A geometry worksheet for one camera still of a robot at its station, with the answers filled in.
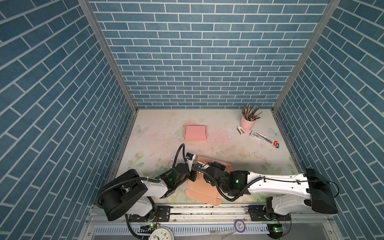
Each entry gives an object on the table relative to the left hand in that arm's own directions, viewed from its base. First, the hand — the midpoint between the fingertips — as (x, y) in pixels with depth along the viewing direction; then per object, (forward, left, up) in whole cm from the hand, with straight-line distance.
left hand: (199, 166), depth 86 cm
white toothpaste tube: (+21, -46, -2) cm, 51 cm away
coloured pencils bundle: (+36, -37, +8) cm, 52 cm away
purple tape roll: (-28, -17, -3) cm, 32 cm away
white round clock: (-30, +17, 0) cm, 35 cm away
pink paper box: (+25, +2, -1) cm, 25 cm away
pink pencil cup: (+31, -35, +1) cm, 47 cm away
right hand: (-3, -3, +10) cm, 11 cm away
